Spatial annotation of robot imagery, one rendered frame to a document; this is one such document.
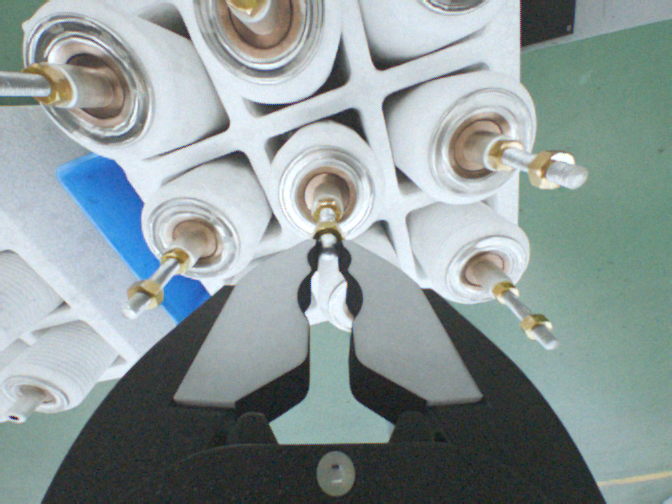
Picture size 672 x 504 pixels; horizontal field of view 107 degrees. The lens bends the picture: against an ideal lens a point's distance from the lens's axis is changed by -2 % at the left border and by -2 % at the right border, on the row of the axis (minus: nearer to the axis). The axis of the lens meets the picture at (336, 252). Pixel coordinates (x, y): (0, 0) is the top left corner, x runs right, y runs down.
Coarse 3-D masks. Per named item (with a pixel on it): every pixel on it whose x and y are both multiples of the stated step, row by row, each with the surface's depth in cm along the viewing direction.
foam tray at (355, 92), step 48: (144, 0) 19; (480, 48) 22; (240, 96) 23; (336, 96) 23; (384, 96) 24; (192, 144) 35; (240, 144) 25; (384, 144) 25; (144, 192) 27; (288, 240) 30; (432, 288) 35
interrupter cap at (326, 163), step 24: (288, 168) 19; (312, 168) 19; (336, 168) 19; (360, 168) 19; (288, 192) 20; (312, 192) 20; (360, 192) 20; (288, 216) 21; (312, 216) 21; (360, 216) 21
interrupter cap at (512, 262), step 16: (480, 240) 23; (496, 240) 23; (512, 240) 23; (464, 256) 24; (480, 256) 24; (496, 256) 24; (512, 256) 24; (448, 272) 24; (464, 272) 25; (512, 272) 25; (448, 288) 25; (464, 288) 25; (480, 288) 26
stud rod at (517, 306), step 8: (504, 296) 21; (512, 296) 21; (512, 304) 20; (520, 304) 20; (520, 312) 19; (528, 312) 19; (536, 328) 18; (544, 328) 18; (536, 336) 18; (544, 336) 17; (552, 336) 17; (544, 344) 17; (552, 344) 17
